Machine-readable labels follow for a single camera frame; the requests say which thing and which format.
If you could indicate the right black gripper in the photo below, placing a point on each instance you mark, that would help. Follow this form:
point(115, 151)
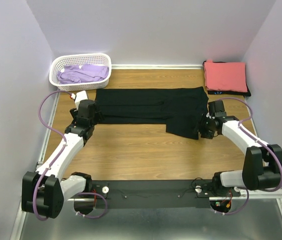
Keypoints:
point(205, 134)

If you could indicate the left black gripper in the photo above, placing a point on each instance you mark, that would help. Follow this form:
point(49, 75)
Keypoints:
point(75, 113)

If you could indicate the black t shirt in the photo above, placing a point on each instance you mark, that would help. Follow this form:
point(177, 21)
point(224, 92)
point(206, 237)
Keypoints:
point(230, 93)
point(179, 109)

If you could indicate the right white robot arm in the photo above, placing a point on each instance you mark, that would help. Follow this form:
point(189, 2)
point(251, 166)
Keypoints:
point(262, 169)

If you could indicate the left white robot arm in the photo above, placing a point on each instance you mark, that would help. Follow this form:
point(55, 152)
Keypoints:
point(43, 191)

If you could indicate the folded black t shirt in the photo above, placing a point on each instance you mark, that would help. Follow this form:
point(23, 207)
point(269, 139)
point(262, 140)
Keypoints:
point(230, 93)

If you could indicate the purple t shirt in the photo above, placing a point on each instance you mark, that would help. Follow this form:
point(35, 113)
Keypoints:
point(87, 73)

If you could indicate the white plastic laundry basket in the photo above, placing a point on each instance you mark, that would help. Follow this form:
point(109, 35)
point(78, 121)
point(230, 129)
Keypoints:
point(95, 59)

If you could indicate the folded red t shirt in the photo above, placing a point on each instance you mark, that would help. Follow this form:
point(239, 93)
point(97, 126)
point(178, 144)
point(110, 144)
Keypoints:
point(225, 76)

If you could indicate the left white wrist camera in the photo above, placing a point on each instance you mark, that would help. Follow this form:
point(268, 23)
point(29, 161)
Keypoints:
point(80, 96)

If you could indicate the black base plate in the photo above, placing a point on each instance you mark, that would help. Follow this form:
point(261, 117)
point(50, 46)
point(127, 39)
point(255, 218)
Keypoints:
point(155, 194)

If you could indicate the aluminium frame rail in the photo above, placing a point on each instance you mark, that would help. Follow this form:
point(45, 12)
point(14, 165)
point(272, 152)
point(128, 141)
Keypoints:
point(260, 194)

